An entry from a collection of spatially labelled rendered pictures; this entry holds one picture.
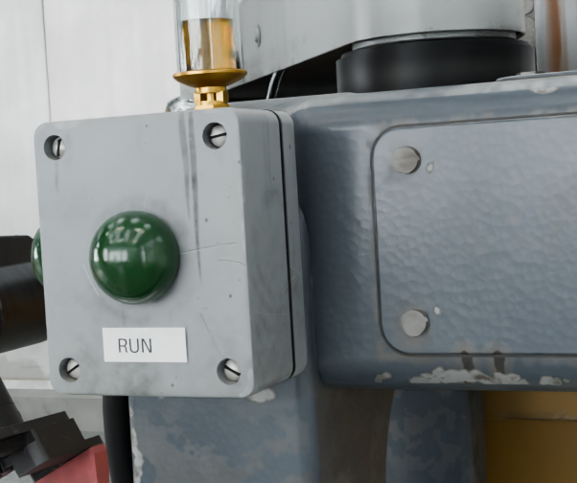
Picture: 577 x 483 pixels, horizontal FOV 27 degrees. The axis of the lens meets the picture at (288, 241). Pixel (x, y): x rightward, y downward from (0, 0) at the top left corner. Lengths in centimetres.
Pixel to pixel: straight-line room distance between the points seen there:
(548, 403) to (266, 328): 29
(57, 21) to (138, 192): 631
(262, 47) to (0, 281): 21
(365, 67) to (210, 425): 18
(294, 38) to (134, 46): 580
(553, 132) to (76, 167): 15
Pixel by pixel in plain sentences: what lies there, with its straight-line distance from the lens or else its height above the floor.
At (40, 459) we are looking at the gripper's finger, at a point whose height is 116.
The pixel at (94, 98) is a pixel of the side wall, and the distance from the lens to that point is 654.
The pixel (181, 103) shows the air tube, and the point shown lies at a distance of 55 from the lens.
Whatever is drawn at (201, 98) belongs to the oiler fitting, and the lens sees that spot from 47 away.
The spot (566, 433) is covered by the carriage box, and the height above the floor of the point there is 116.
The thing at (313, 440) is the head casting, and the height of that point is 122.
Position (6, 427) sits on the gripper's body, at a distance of 67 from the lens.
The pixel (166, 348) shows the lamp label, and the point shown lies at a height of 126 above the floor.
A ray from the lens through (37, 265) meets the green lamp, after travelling 42.
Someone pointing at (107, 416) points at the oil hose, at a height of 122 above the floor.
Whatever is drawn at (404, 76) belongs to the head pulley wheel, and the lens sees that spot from 52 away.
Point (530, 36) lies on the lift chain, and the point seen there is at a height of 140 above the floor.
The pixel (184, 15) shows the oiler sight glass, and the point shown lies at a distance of 46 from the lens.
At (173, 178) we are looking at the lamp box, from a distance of 38.
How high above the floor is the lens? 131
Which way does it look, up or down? 3 degrees down
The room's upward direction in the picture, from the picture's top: 3 degrees counter-clockwise
